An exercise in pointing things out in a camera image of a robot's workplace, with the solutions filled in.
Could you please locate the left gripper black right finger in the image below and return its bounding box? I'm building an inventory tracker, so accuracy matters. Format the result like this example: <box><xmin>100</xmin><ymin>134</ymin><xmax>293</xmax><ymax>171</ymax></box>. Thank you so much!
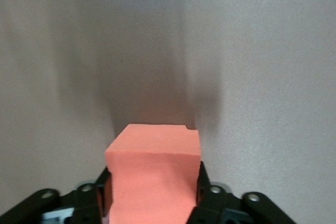
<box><xmin>185</xmin><ymin>161</ymin><xmax>296</xmax><ymax>224</ymax></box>

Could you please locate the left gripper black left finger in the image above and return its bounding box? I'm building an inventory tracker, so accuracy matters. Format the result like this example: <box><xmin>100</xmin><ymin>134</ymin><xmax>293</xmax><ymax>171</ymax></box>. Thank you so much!
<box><xmin>0</xmin><ymin>167</ymin><xmax>114</xmax><ymax>224</ymax></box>

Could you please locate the orange foam cube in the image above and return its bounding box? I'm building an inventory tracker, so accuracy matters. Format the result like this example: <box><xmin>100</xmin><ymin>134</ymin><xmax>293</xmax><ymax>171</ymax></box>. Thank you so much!
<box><xmin>104</xmin><ymin>123</ymin><xmax>202</xmax><ymax>224</ymax></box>

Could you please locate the table cover sheet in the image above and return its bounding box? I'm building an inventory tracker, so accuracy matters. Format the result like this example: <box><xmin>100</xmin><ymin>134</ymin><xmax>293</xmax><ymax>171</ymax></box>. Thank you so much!
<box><xmin>0</xmin><ymin>0</ymin><xmax>336</xmax><ymax>224</ymax></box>

